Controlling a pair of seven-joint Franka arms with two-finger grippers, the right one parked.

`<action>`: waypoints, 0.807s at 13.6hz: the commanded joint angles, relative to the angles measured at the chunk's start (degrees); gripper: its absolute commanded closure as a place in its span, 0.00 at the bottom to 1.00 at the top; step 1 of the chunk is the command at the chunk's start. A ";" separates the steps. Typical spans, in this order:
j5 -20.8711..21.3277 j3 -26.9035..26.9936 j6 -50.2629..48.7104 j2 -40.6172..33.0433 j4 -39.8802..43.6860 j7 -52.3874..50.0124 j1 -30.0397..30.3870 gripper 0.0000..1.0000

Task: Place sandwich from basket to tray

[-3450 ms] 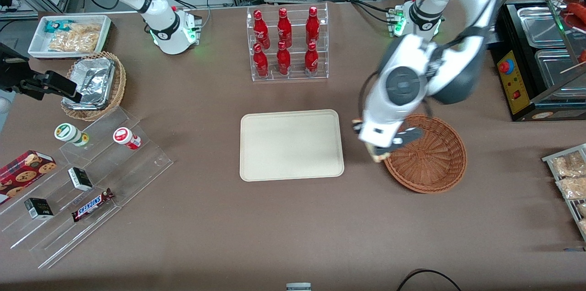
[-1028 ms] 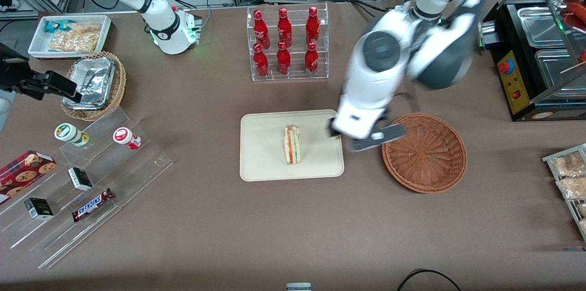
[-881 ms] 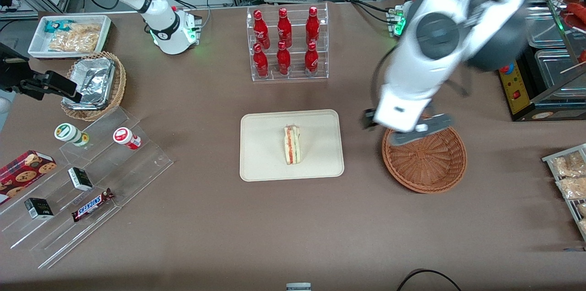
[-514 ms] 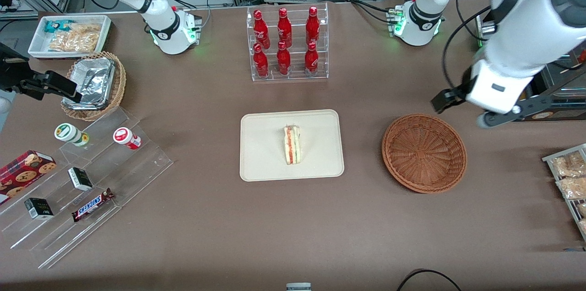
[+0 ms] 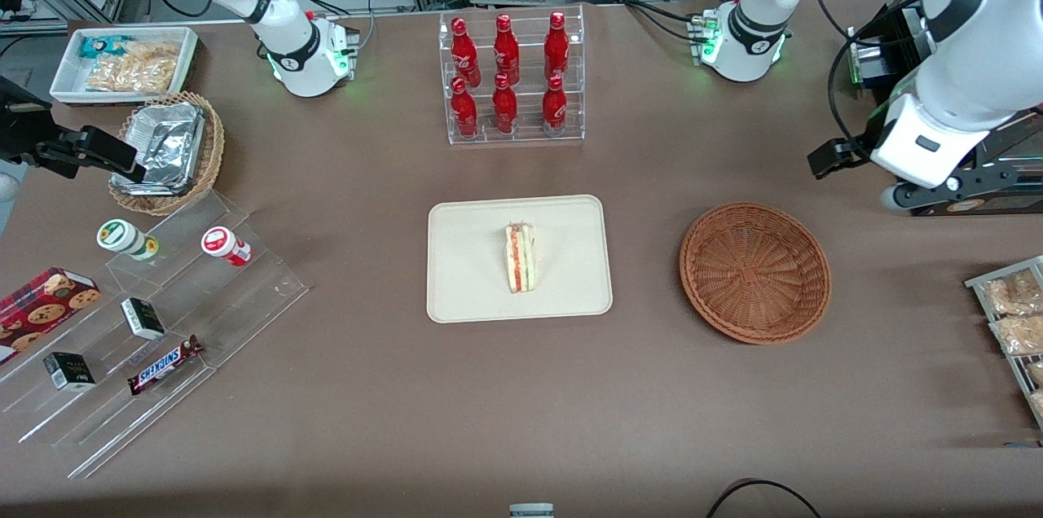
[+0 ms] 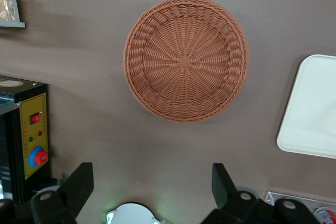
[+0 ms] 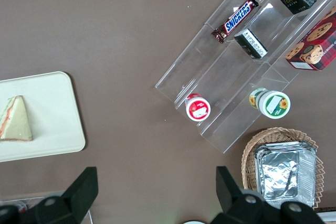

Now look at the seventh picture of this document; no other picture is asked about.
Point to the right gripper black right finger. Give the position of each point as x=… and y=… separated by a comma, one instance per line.
x=236, y=205

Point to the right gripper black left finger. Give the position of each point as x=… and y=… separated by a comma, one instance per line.
x=71, y=200

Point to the triangular packaged sandwich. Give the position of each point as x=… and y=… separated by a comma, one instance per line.
x=15, y=121

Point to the light oval wicker basket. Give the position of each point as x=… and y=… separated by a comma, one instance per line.
x=248, y=155

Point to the beige plastic tray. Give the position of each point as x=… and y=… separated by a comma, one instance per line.
x=52, y=116

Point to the red cola bottle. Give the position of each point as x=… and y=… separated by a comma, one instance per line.
x=22, y=207

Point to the stack of foil trays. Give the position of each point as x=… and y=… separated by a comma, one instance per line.
x=278, y=174

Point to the white rectangular bin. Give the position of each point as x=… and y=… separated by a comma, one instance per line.
x=328, y=216

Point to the red lid white cup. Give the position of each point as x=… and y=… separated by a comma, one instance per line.
x=198, y=108

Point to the green lid white cup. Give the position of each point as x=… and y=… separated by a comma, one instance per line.
x=274, y=103

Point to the clear acrylic stepped shelf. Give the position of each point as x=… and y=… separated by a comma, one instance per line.
x=210, y=77

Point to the red plaid cookie box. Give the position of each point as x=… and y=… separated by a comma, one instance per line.
x=315, y=48

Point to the Snickers chocolate bar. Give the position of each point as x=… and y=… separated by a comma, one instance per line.
x=236, y=18

